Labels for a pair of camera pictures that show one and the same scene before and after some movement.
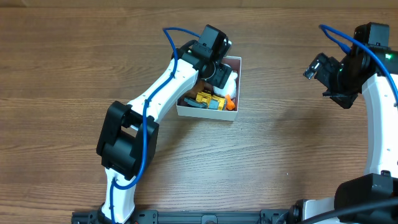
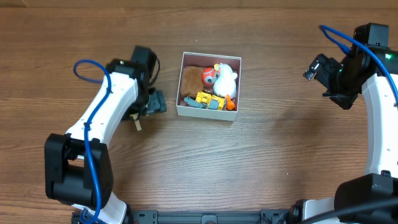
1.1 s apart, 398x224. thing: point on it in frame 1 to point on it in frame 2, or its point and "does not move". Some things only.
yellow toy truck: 208,101 does not move
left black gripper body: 222,76 to 155,101
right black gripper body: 337,96 does not move
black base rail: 262,216 does not move
